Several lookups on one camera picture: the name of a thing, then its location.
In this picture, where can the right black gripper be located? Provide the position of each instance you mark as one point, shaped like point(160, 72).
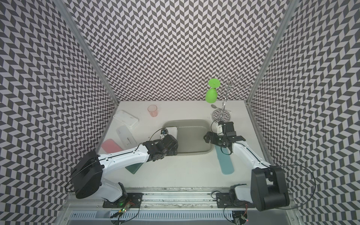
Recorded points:
point(214, 135)

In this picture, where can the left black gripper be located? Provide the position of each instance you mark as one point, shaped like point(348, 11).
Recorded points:
point(174, 151)

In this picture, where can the light teal pencil case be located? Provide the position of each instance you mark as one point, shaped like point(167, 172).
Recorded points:
point(223, 156)

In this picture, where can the grey plastic storage box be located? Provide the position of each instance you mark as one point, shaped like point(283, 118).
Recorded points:
point(190, 136)

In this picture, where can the dark green pencil case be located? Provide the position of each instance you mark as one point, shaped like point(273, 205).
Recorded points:
point(134, 168)

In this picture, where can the pink pencil case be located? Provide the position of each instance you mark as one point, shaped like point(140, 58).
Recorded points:
point(110, 146)

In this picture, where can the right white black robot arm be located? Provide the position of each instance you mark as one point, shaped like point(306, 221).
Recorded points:
point(267, 188)

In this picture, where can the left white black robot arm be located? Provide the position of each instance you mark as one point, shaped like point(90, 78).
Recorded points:
point(88, 177)

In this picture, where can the translucent white pencil case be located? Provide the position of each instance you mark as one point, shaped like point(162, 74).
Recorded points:
point(126, 138)

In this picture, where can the metal spoon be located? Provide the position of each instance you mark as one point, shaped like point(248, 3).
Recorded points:
point(215, 107)

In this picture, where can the pink transparent cup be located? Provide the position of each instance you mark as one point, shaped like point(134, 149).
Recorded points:
point(153, 110)

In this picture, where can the green plastic wine glass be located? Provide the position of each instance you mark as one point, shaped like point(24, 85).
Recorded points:
point(211, 94)

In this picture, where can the chrome wire cup rack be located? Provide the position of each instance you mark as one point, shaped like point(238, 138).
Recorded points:
point(221, 115)

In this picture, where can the aluminium front rail frame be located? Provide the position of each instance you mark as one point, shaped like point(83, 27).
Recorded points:
point(174, 206)

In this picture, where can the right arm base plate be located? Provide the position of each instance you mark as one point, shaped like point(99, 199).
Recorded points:
point(225, 199)

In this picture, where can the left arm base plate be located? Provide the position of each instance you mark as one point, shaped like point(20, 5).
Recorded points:
point(133, 199)

